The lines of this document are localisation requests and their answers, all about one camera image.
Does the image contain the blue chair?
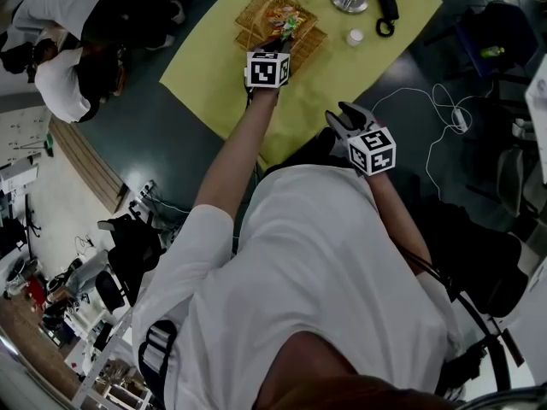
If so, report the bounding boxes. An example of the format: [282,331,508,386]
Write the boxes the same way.
[422,1,539,80]

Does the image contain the two-tier wicker basket rack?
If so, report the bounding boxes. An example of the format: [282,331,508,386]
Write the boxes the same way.
[233,0,329,79]

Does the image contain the grey office chair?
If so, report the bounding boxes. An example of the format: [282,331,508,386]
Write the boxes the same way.
[495,145,547,220]

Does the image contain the white metal shelf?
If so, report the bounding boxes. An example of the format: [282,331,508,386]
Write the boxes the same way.
[70,305,150,410]

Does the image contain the green candy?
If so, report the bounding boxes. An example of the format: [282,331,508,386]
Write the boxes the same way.
[279,14,303,41]

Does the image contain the white table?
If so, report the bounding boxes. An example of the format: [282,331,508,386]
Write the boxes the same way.
[524,56,547,170]

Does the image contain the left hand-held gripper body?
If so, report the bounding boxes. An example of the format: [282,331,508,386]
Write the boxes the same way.
[244,42,292,90]

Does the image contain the yellow-green tablecloth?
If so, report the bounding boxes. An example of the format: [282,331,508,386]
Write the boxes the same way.
[158,0,444,173]

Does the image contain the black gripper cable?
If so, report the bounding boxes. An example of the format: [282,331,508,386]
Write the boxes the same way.
[403,249,452,288]

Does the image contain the person's white shirt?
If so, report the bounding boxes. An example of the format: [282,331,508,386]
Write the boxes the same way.
[131,163,467,410]

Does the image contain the black office chair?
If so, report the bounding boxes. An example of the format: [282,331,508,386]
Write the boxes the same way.
[94,214,166,313]

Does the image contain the white pegboard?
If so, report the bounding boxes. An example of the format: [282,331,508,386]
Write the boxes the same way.
[0,105,52,166]

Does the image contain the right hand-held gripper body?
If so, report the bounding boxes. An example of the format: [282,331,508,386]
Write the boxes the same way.
[338,102,397,178]

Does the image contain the person's left forearm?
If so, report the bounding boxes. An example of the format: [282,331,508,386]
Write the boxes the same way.
[192,87,281,230]

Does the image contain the wooden slatted board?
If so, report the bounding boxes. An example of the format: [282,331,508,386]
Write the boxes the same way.
[48,115,131,215]

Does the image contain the black swivel chair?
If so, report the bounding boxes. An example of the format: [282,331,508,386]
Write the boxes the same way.
[421,198,529,395]

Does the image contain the person's right forearm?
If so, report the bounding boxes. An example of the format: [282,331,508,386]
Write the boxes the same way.
[368,171,432,272]

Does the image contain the red box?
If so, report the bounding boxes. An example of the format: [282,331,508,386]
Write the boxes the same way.
[25,276,47,309]

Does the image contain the orange snack packet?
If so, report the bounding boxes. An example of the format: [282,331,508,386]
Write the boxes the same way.
[264,4,305,21]

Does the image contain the black striped harness strap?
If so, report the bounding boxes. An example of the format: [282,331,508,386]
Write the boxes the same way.
[138,319,179,405]

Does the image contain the white power strip with cable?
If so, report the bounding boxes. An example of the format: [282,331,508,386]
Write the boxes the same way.
[371,82,497,200]

